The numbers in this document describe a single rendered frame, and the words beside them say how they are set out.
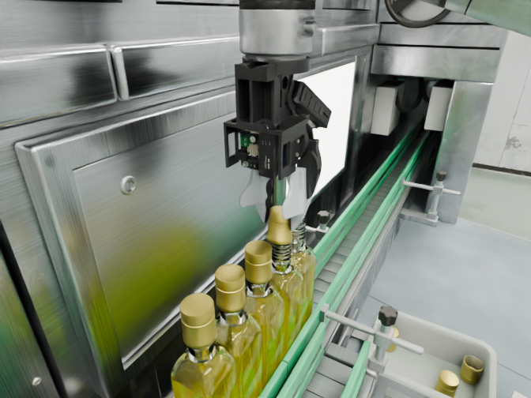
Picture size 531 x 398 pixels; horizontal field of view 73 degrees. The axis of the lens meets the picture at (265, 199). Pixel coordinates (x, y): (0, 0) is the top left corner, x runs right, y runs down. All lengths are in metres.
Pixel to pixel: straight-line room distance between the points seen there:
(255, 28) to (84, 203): 0.24
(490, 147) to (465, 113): 2.90
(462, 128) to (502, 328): 0.62
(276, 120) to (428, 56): 0.98
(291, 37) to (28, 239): 0.32
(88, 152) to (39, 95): 0.06
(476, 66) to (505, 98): 2.82
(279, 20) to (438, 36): 0.98
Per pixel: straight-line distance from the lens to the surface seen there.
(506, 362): 1.01
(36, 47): 0.40
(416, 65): 1.32
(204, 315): 0.37
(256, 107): 0.38
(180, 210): 0.52
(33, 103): 0.37
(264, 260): 0.45
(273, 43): 0.37
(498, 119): 4.15
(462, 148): 1.36
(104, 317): 0.48
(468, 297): 1.14
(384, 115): 1.49
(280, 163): 0.37
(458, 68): 1.31
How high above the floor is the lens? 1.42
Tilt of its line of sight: 27 degrees down
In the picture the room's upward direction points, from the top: straight up
